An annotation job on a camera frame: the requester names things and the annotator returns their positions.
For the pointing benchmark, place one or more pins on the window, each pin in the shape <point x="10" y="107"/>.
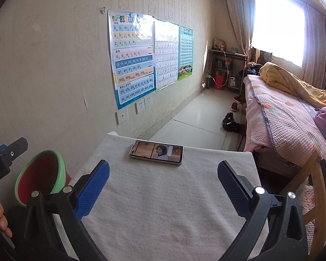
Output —
<point x="279" y="27"/>

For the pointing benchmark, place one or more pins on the wall hook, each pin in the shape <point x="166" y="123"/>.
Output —
<point x="102" y="10"/>

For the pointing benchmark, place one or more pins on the floral chair cushion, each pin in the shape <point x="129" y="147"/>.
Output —
<point x="308" y="195"/>

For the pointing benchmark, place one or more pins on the green and red plastic basin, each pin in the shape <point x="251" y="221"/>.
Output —
<point x="62" y="171"/>

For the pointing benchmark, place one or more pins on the white chart wall poster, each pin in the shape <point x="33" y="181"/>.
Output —
<point x="166" y="57"/>

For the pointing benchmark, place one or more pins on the green number wall poster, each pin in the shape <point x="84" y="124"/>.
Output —
<point x="185" y="51"/>

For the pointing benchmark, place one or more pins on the person's left hand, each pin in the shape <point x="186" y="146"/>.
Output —
<point x="1" y="217"/>

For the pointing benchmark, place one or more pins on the blue letter wall poster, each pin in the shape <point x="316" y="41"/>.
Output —
<point x="131" y="59"/>

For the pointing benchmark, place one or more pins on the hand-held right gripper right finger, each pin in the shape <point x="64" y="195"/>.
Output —
<point x="231" y="186"/>

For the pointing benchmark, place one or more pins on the patterned curtain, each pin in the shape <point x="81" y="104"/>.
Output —
<point x="239" y="21"/>
<point x="316" y="49"/>

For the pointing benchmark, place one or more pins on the white wall socket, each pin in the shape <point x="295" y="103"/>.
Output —
<point x="148" y="102"/>
<point x="140" y="107"/>

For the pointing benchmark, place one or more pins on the bed with pink cover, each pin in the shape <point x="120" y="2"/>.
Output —
<point x="282" y="114"/>

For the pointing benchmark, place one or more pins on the small bag on table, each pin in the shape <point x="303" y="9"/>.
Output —
<point x="219" y="45"/>

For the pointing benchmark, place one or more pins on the red bin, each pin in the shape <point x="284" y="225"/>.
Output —
<point x="219" y="82"/>

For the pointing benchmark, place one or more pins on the dark side table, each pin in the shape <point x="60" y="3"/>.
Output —
<point x="228" y="54"/>

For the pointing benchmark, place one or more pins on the smartphone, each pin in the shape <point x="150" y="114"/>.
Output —
<point x="156" y="152"/>

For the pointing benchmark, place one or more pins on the yellow quilt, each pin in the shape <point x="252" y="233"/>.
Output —
<point x="285" y="78"/>

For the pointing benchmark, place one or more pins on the white tablecloth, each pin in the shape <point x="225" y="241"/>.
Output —
<point x="163" y="209"/>

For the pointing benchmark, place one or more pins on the wooden chair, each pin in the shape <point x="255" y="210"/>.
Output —
<point x="315" y="185"/>

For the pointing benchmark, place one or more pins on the pair of black shoes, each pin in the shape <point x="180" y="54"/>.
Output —
<point x="231" y="123"/>

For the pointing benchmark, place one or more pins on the pile of dark clothes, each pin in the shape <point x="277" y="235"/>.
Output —
<point x="251" y="69"/>

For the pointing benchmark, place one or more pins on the round hole wall plate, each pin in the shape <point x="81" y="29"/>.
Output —
<point x="121" y="116"/>

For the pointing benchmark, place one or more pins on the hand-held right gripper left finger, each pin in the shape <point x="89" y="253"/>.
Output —
<point x="93" y="190"/>

